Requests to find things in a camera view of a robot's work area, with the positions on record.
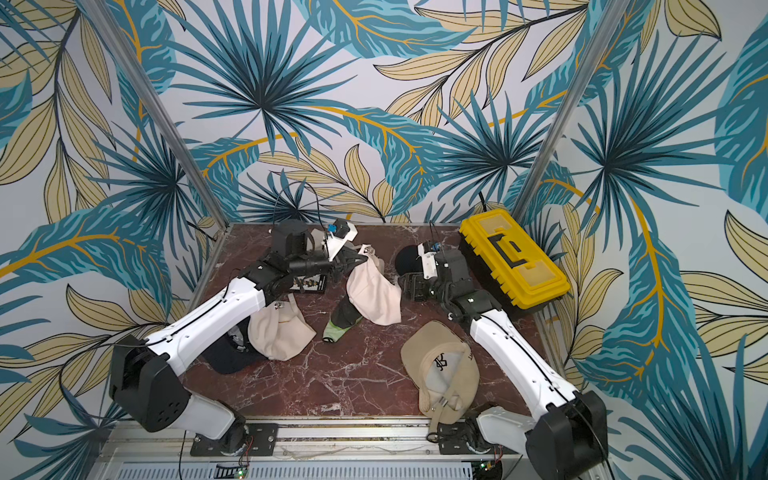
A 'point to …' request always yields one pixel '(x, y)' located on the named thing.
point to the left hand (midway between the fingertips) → (362, 258)
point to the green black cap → (344, 315)
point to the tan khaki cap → (444, 371)
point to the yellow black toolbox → (508, 262)
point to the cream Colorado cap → (280, 329)
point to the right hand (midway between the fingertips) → (411, 277)
